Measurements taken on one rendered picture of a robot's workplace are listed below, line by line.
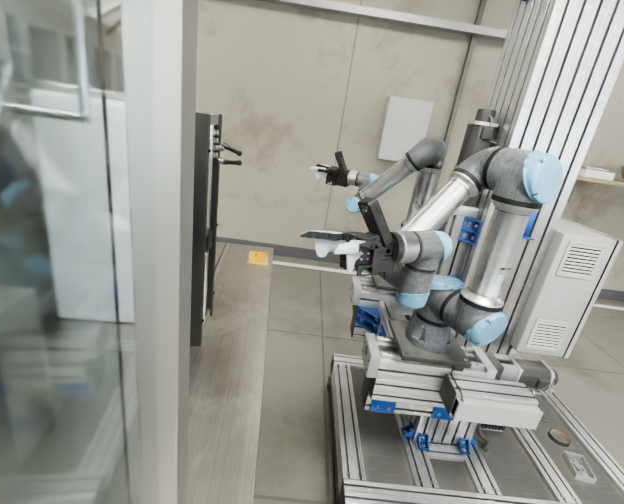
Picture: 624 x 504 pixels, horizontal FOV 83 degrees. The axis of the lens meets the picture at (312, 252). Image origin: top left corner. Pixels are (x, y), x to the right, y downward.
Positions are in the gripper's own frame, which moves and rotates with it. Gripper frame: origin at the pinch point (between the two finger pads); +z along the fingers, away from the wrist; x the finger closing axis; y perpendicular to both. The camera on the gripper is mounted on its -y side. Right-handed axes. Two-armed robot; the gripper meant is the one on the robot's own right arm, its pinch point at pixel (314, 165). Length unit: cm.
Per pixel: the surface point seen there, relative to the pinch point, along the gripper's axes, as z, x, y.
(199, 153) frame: -28, -112, -28
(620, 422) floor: -196, 54, 133
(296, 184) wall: 90, 149, 63
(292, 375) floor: -10, -28, 121
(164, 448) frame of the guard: -65, -157, -21
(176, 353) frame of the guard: -66, -155, -29
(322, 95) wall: 77, 167, -23
